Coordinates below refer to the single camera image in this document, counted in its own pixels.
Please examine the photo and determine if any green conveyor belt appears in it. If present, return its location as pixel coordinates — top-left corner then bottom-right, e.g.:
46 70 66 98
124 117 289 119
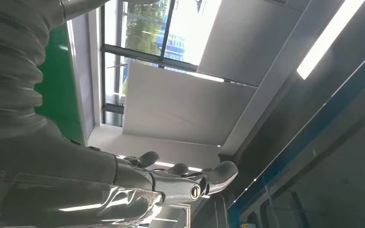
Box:
34 24 84 144

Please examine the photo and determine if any white partition board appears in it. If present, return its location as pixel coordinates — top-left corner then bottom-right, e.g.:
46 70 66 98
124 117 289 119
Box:
122 59 258 147

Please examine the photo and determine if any large glass window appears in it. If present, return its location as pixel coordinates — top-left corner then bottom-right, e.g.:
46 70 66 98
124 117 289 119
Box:
100 0 224 127

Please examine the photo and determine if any long ceiling light strip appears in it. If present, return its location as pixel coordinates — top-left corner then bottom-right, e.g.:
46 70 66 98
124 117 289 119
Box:
296 0 365 80

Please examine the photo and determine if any aluminium conveyor frame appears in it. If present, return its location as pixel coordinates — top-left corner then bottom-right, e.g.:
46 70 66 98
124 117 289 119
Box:
65 18 90 146

